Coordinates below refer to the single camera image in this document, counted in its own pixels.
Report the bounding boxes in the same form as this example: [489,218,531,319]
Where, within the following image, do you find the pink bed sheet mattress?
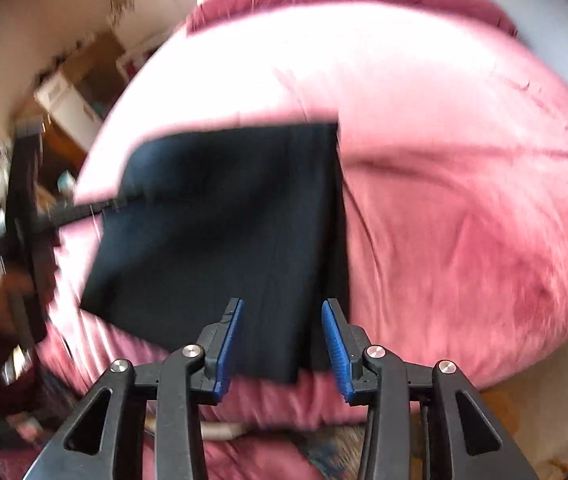
[37,0,568,430]

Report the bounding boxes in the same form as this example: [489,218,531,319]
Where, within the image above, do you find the wooden desk white cabinet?
[12,34,130,162]

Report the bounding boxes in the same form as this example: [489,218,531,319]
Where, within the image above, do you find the person left hand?
[0,269,34,341]

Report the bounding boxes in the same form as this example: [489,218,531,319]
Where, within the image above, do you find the black pants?
[81,122,349,385]

